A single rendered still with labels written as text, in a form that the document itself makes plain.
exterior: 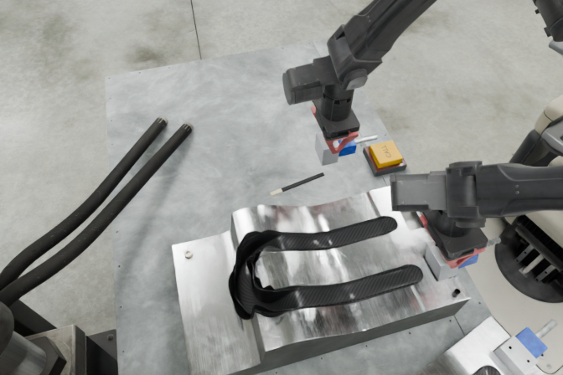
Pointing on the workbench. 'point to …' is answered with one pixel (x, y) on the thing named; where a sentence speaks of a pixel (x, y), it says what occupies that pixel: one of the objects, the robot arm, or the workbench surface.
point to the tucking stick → (296, 184)
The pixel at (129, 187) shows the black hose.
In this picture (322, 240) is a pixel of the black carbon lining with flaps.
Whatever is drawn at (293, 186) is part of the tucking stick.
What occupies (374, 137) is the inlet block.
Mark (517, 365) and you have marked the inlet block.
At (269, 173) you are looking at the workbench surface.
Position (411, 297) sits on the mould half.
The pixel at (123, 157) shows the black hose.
